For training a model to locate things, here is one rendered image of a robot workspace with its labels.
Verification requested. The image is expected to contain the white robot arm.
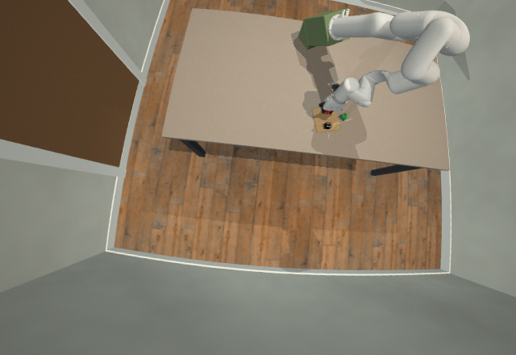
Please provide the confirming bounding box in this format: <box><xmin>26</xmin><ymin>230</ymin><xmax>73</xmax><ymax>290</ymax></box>
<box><xmin>328</xmin><ymin>9</ymin><xmax>470</xmax><ymax>107</ymax></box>

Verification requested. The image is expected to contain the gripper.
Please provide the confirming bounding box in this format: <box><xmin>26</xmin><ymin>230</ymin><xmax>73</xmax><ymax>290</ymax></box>
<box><xmin>319</xmin><ymin>95</ymin><xmax>347</xmax><ymax>114</ymax></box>

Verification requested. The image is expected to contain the tan flat mat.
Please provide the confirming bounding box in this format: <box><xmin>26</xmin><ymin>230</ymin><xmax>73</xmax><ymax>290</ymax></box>
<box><xmin>312</xmin><ymin>108</ymin><xmax>340</xmax><ymax>132</ymax></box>

